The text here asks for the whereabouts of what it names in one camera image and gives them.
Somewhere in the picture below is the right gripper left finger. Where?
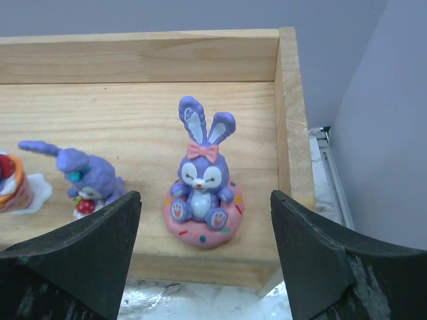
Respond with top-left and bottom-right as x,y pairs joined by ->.
1,191 -> 141,319

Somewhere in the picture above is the wooden two-tier shelf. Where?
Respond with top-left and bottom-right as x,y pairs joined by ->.
1,27 -> 315,296

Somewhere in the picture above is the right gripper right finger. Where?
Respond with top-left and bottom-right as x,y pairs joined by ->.
270,190 -> 426,320

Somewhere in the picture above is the purple bunny with strawberry cake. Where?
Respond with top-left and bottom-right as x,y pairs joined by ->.
18,141 -> 127,219

